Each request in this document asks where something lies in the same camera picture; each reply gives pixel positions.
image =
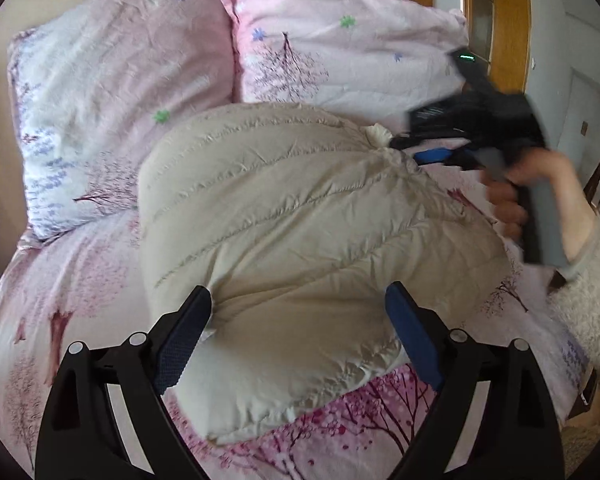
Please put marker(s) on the wooden door frame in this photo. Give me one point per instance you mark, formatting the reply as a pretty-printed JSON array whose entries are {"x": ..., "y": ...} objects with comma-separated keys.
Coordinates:
[{"x": 510, "y": 25}]

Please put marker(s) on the pink and white printed pillow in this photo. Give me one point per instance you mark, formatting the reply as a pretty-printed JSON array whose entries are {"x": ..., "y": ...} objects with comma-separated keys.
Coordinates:
[{"x": 110, "y": 90}]

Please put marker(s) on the person's right hand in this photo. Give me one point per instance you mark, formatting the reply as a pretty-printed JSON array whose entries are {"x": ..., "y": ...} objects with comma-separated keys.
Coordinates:
[{"x": 505, "y": 205}]

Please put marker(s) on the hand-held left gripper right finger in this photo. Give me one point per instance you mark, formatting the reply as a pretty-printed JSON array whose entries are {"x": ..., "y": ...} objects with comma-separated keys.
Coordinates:
[{"x": 412, "y": 335}]

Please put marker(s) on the person's right forearm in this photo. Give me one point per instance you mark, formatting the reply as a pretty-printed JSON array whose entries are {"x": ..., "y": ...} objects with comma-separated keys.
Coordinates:
[{"x": 595, "y": 310}]

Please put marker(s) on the pink tree-print bedsheet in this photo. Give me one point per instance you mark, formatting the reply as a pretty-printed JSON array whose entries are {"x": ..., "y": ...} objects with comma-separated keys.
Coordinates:
[{"x": 370, "y": 425}]

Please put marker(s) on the light pink tree-print pillow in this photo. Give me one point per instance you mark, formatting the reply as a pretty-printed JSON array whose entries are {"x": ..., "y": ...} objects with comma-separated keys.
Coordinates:
[{"x": 340, "y": 45}]

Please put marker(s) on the beige quilted puffer jacket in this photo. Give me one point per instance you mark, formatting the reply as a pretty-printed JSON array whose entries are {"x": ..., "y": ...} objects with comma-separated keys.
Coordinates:
[{"x": 290, "y": 240}]

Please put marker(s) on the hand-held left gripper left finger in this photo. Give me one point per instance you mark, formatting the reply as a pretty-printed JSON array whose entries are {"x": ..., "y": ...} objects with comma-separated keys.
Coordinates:
[{"x": 180, "y": 345}]

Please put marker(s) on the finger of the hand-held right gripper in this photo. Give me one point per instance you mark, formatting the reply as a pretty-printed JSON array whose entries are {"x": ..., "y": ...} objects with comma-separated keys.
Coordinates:
[
  {"x": 402, "y": 142},
  {"x": 432, "y": 156}
]

